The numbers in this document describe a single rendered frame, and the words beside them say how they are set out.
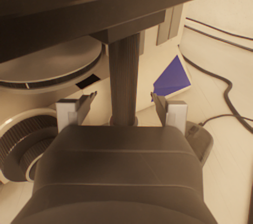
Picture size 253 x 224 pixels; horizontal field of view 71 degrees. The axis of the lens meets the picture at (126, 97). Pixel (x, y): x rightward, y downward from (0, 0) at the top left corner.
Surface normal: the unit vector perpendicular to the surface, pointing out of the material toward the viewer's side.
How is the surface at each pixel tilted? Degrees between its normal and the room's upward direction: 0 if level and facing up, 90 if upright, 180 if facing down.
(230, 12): 90
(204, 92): 0
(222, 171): 0
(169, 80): 48
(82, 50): 0
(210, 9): 90
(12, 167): 90
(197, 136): 20
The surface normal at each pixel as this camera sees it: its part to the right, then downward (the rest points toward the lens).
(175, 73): 0.52, -0.13
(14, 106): 0.01, -0.75
